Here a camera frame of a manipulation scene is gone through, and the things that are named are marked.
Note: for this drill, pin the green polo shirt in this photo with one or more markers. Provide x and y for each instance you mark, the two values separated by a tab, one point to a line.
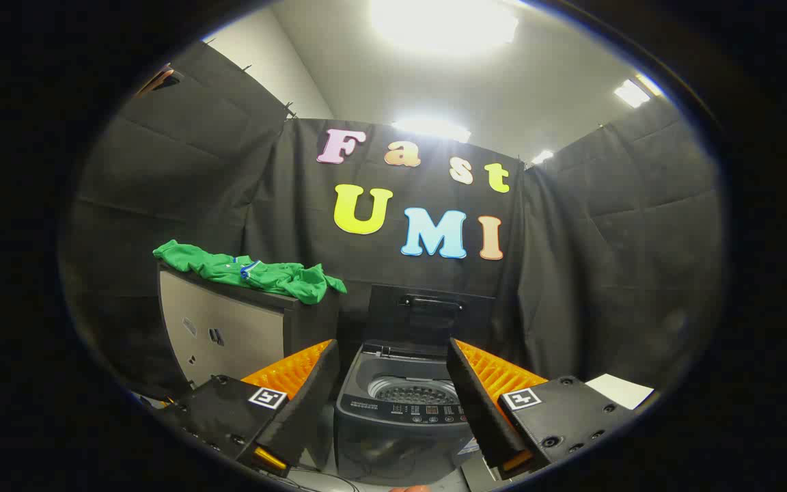
264	273

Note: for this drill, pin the grey cabinet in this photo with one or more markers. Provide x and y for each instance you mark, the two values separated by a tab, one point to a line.
229	335

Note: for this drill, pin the black backdrop cloth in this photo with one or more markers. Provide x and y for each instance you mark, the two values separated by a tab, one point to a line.
612	239

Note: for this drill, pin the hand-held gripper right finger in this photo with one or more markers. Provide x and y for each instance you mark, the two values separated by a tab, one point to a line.
479	403

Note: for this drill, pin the white sheet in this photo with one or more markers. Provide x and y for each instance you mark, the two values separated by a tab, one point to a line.
620	391

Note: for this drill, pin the dark glass washing machine lid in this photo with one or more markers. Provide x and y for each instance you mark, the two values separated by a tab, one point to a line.
427	321

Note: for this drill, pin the dark grey washing machine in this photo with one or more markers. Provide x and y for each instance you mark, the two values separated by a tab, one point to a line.
400	430

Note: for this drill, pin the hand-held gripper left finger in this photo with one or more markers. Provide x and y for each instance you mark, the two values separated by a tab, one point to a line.
308	403

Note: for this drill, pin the ceiling light panel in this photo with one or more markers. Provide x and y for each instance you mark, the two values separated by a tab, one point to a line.
542	156
631	93
445	24

